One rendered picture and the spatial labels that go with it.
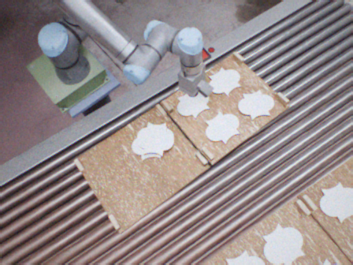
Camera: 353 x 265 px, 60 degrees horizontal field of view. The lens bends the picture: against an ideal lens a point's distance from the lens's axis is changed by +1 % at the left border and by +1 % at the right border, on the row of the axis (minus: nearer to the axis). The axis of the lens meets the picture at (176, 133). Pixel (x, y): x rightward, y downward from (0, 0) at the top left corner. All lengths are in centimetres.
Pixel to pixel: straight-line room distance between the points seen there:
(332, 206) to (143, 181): 67
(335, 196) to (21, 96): 237
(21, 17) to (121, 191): 250
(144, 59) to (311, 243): 81
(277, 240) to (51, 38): 109
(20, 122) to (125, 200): 167
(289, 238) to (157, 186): 49
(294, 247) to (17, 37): 283
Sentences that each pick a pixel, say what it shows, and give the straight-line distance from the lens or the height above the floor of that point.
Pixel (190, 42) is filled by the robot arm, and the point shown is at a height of 134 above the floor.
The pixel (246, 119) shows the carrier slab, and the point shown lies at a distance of 126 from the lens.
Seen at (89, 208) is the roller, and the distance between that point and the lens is 122.
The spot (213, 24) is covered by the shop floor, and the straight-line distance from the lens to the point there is 285.
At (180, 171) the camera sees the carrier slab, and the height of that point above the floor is 94.
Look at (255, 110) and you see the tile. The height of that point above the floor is 95.
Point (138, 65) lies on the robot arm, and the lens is 93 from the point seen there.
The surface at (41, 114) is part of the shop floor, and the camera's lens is 264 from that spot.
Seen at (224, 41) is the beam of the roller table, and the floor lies 92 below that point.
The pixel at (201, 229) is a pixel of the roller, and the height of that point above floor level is 92.
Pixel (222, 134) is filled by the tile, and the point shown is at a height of 95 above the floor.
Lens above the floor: 205
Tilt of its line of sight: 65 degrees down
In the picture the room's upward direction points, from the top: 10 degrees counter-clockwise
